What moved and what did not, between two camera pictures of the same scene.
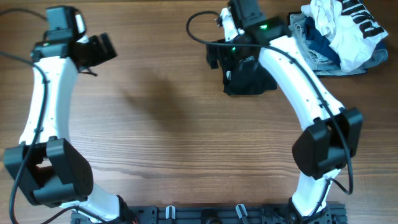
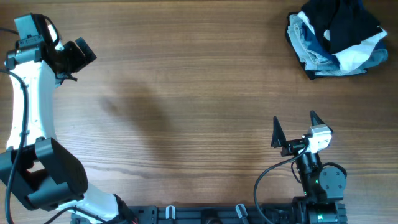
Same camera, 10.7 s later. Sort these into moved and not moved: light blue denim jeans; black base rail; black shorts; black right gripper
Moved: black shorts; black right gripper
Not moved: black base rail; light blue denim jeans
